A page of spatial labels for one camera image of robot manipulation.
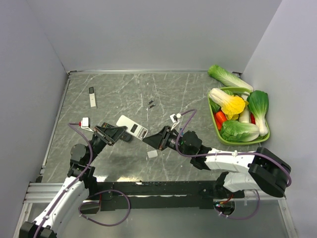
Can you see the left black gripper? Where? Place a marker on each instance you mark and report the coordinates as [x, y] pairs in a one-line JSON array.
[[114, 133]]

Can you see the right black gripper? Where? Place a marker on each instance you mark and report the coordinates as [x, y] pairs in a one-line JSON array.
[[155, 140]]

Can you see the black TV remote control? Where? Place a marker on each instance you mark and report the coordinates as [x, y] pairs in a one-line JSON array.
[[126, 137]]

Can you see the white AC remote cover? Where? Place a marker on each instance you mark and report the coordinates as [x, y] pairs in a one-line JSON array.
[[152, 154]]

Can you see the red white AC remote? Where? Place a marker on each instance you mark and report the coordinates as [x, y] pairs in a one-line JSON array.
[[133, 128]]

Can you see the white slim remote control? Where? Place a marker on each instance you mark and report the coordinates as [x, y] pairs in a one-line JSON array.
[[92, 97]]

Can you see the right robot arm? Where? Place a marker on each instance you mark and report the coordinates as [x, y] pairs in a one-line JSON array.
[[257, 170]]

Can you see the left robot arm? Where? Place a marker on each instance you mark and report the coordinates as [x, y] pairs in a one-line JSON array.
[[79, 184]]

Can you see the green plastic basket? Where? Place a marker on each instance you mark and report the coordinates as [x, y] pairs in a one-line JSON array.
[[214, 109]]

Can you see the orange carrot toy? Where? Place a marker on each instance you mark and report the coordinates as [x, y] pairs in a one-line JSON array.
[[220, 118]]

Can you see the light green cabbage front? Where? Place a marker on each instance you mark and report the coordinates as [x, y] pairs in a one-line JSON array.
[[235, 131]]

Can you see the yellow white cabbage toy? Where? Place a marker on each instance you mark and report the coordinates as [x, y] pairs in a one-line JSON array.
[[232, 106]]

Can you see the white radish toy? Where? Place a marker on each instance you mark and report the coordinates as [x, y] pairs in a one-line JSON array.
[[244, 117]]

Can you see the napa cabbage on table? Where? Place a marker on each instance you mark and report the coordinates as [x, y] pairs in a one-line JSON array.
[[226, 78]]

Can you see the red pepper toy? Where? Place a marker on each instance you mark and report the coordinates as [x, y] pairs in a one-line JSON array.
[[252, 119]]

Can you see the dark green bok choy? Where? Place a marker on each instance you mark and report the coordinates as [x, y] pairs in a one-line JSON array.
[[258, 106]]

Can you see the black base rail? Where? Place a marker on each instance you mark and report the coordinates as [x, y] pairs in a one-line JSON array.
[[160, 194]]

